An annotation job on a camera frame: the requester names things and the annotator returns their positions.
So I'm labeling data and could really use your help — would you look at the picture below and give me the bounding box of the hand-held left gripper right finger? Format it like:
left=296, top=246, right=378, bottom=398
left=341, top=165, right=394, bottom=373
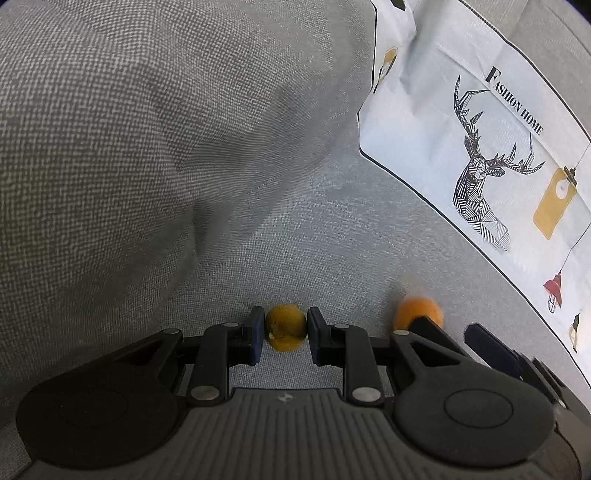
left=307, top=306, right=467, bottom=402

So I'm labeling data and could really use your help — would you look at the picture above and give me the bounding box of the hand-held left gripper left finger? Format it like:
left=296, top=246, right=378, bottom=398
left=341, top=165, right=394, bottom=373
left=113, top=305, right=267, bottom=401

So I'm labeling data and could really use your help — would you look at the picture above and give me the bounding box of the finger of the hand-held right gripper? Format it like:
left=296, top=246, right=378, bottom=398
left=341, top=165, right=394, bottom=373
left=465, top=323, right=567, bottom=402
left=410, top=316, right=470, bottom=359

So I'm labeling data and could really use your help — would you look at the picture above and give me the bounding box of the bare orange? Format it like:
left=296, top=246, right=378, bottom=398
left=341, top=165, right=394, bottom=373
left=394, top=296, right=445, bottom=332

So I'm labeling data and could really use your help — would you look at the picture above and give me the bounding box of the small yellow-green fruit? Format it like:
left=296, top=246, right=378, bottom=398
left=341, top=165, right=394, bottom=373
left=265, top=305, right=308, bottom=352

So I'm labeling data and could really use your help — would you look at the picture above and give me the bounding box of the grey fabric sofa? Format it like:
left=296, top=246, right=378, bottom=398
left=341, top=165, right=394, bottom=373
left=0, top=0, right=591, bottom=480

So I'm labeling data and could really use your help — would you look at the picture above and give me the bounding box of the white deer-print cloth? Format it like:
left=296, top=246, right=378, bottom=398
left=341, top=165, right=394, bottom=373
left=358, top=0, right=591, bottom=356

